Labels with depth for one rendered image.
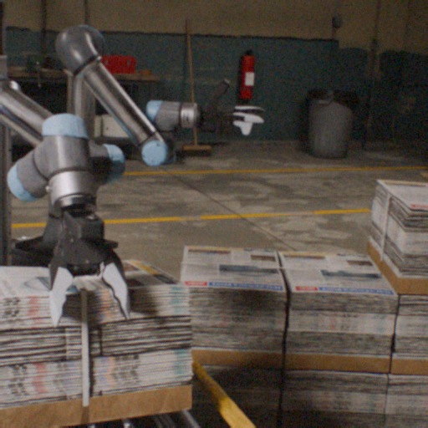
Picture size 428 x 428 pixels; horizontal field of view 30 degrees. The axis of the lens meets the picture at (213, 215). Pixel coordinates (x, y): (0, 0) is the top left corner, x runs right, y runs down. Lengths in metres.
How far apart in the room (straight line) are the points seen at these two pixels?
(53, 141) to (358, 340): 1.13
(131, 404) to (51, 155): 0.44
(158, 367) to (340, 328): 0.87
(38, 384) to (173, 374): 0.23
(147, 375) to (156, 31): 7.58
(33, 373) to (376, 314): 1.10
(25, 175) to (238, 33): 7.84
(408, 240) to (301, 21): 7.53
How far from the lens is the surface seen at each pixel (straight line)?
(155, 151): 2.28
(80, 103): 2.45
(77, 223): 1.20
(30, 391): 1.34
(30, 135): 1.60
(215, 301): 2.09
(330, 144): 9.14
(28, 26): 8.47
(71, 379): 1.35
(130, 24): 8.72
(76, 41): 2.33
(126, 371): 1.36
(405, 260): 2.12
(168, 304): 1.36
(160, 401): 1.39
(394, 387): 2.25
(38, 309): 1.30
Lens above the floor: 1.51
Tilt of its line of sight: 14 degrees down
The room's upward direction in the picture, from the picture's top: 4 degrees clockwise
